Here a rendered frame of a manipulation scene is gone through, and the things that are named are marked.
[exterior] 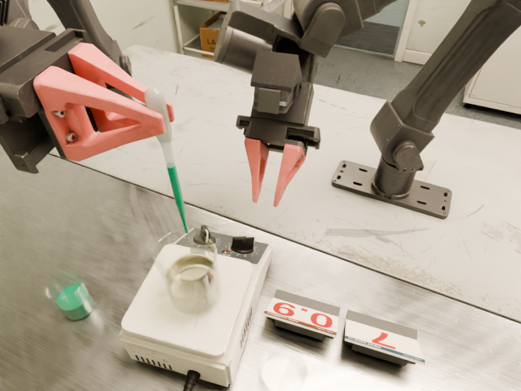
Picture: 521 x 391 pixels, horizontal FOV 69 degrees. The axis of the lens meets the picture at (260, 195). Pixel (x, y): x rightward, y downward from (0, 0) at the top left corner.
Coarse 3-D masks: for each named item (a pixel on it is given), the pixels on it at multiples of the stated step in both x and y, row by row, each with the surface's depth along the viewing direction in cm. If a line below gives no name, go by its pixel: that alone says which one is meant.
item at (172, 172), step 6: (168, 168) 30; (174, 168) 30; (168, 174) 30; (174, 174) 30; (174, 180) 31; (174, 186) 31; (180, 186) 32; (174, 192) 32; (180, 192) 32; (174, 198) 32; (180, 198) 32; (180, 204) 33; (180, 210) 33; (186, 222) 35; (186, 228) 35
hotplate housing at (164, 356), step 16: (256, 272) 47; (256, 288) 47; (256, 304) 49; (240, 320) 43; (128, 336) 41; (240, 336) 42; (128, 352) 44; (144, 352) 42; (160, 352) 41; (176, 352) 40; (192, 352) 40; (240, 352) 45; (176, 368) 43; (192, 368) 41; (208, 368) 40; (224, 368) 39; (192, 384) 41; (224, 384) 42
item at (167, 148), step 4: (160, 92) 25; (160, 144) 28; (164, 144) 28; (168, 144) 28; (164, 148) 28; (168, 148) 28; (164, 152) 29; (168, 152) 29; (172, 152) 29; (164, 156) 29; (168, 156) 29; (172, 156) 29; (168, 160) 29; (172, 160) 29; (168, 164) 29; (172, 164) 29
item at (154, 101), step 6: (150, 90) 25; (156, 90) 25; (144, 96) 25; (150, 96) 25; (156, 96) 25; (162, 96) 25; (150, 102) 25; (156, 102) 25; (162, 102) 25; (150, 108) 25; (156, 108) 25; (162, 108) 26; (162, 114) 26; (168, 126) 27; (168, 132) 27; (162, 138) 27; (168, 138) 27
